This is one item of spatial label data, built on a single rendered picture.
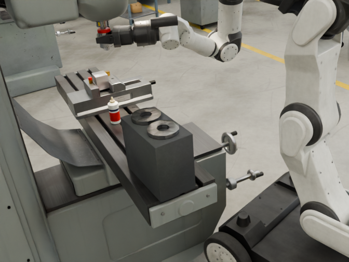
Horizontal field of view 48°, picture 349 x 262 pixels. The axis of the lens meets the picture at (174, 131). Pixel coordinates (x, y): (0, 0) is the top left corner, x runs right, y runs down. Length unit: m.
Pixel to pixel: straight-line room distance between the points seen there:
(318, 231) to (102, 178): 0.79
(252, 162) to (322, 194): 1.53
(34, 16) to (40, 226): 0.71
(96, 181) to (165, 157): 0.52
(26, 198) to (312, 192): 0.95
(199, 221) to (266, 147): 1.29
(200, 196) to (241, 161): 1.69
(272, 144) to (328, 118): 1.82
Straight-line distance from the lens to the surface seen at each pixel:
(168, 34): 1.40
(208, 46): 1.52
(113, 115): 1.53
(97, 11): 1.34
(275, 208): 1.58
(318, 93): 1.20
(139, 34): 1.40
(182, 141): 1.05
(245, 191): 2.59
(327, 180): 1.37
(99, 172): 1.49
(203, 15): 5.92
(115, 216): 1.63
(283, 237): 1.50
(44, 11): 1.26
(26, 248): 1.51
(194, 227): 1.88
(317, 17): 1.10
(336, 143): 3.17
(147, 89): 1.70
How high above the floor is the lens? 1.63
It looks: 30 degrees down
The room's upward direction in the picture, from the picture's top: 5 degrees counter-clockwise
